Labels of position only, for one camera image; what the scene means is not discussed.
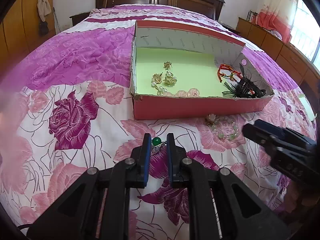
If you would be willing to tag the green paper sheet in box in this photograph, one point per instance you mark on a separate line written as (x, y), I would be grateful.
(192, 69)

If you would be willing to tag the floral pink purple bedspread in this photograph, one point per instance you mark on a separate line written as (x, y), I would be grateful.
(67, 107)

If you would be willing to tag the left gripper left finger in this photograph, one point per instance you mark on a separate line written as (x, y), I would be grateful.
(96, 205)

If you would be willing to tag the gold flower earring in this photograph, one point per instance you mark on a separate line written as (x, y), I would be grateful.
(167, 65)

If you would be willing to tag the pink cardboard shoebox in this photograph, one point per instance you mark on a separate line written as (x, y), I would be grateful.
(225, 48)

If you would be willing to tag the pink flower hair clip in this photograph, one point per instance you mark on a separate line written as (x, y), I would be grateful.
(191, 93)

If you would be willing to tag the wooden wardrobe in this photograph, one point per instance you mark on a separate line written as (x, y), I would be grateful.
(20, 31)

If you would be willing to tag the window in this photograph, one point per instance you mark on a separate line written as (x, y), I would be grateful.
(304, 31)

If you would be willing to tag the green bead pendant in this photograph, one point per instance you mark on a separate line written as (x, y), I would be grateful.
(157, 144)

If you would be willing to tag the black hanging bag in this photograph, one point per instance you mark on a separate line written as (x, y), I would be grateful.
(43, 28)

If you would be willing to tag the gold pearl earring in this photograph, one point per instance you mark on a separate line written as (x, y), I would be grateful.
(156, 79)

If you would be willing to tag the floral cream red curtain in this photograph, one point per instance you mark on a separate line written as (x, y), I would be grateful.
(278, 15)

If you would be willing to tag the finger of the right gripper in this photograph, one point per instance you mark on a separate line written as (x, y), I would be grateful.
(284, 134)
(270, 145)

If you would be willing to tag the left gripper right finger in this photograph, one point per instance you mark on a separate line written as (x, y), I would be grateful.
(221, 206)

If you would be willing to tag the left nightstand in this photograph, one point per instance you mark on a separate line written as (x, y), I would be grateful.
(79, 17)

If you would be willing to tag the gold pearl brooch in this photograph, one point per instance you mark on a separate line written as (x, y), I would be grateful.
(170, 79)

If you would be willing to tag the green paper sheet on bed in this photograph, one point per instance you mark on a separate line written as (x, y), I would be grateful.
(307, 107)

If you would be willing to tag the black ribbon hair clip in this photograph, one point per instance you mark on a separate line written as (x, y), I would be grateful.
(243, 87)

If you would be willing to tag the wooden dresser cabinet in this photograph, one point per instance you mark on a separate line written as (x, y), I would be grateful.
(285, 54)

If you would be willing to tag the hanging beige cloth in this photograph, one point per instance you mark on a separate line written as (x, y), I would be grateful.
(44, 9)

